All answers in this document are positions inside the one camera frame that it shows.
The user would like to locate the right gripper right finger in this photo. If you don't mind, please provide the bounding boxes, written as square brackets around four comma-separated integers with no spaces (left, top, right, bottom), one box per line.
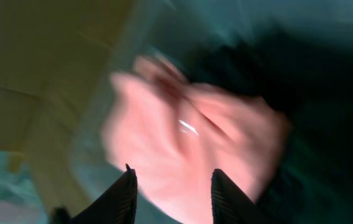
[211,169,273,224]

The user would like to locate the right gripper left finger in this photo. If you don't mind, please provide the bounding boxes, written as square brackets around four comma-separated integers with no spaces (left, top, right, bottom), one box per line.
[70,164,138,224]

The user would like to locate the pink garment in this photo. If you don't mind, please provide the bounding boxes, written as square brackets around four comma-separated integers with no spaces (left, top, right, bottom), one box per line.
[102,57,289,223]

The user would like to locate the dark green garment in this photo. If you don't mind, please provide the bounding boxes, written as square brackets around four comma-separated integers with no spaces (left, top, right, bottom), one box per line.
[151,0,353,224]

